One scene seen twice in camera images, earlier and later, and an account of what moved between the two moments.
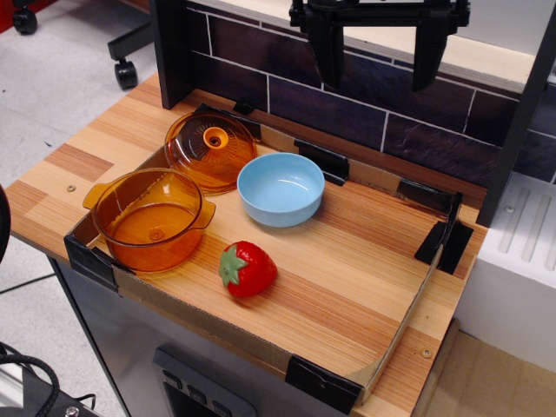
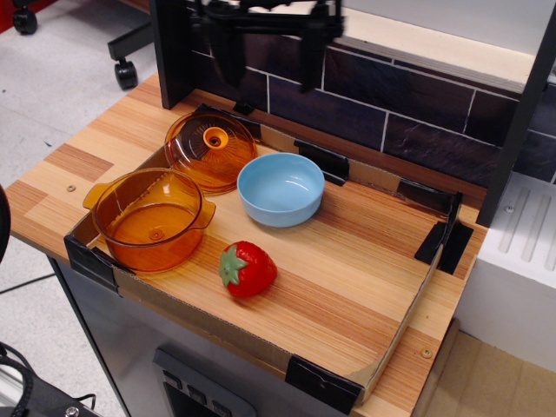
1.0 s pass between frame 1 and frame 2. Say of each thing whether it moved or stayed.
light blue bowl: stayed
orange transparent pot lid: stayed
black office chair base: stayed
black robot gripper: moved
